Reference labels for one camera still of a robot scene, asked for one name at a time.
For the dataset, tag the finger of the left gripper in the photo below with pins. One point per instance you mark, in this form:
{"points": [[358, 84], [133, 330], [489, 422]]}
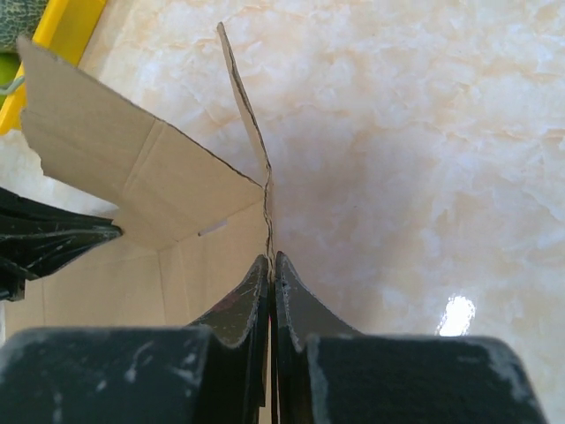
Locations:
{"points": [[37, 240]]}

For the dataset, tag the brown cardboard box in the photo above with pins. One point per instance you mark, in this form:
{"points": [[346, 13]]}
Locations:
{"points": [[192, 224]]}

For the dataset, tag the green lime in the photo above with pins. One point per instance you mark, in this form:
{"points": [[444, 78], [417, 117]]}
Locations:
{"points": [[10, 64]]}

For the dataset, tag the green melon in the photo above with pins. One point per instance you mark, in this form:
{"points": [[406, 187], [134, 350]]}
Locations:
{"points": [[19, 17]]}

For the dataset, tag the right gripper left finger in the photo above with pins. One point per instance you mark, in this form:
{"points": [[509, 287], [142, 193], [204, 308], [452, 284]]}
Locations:
{"points": [[210, 371]]}

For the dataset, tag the yellow plastic tray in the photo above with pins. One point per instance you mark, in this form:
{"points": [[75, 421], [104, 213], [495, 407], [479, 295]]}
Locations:
{"points": [[48, 61]]}

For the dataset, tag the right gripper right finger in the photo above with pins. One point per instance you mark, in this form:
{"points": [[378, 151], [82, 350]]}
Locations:
{"points": [[329, 372]]}

